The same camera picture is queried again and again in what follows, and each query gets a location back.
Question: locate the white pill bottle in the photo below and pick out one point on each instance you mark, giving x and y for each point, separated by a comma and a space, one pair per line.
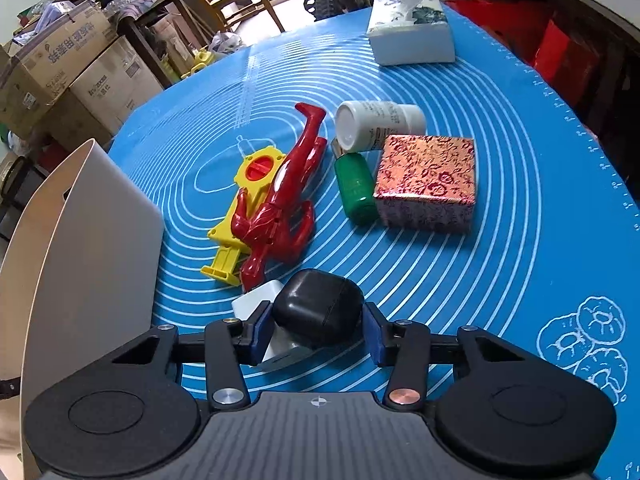
362, 126

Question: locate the black earbud case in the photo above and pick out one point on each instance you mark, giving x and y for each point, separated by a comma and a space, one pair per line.
319, 309

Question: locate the red patterned gift box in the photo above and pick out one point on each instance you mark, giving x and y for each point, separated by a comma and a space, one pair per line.
426, 183

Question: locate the yellow oil jug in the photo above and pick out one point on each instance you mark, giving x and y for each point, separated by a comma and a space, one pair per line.
202, 59

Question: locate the upper open cardboard box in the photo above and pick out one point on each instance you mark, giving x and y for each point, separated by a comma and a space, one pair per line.
34, 77

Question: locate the red lobster toy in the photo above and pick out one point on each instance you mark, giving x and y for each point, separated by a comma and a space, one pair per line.
281, 226

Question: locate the black metal shelf rack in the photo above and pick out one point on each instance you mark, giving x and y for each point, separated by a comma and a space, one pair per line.
14, 171

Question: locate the blue silicone baking mat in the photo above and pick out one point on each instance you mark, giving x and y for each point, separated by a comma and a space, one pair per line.
551, 262

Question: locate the green small bottle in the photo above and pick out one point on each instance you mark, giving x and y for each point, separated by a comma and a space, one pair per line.
356, 186

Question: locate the beige plastic storage bin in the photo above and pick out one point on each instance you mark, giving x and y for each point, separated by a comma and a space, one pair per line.
77, 281

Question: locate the red paper bag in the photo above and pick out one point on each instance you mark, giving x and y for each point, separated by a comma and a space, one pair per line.
529, 28

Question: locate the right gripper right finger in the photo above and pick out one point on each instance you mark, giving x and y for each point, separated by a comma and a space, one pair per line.
409, 349

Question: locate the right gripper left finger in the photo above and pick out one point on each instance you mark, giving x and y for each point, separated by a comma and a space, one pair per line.
223, 348

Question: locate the white tissue box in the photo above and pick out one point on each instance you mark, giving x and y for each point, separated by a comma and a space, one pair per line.
404, 32

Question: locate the lower cardboard box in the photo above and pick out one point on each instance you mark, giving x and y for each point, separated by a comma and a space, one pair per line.
101, 98

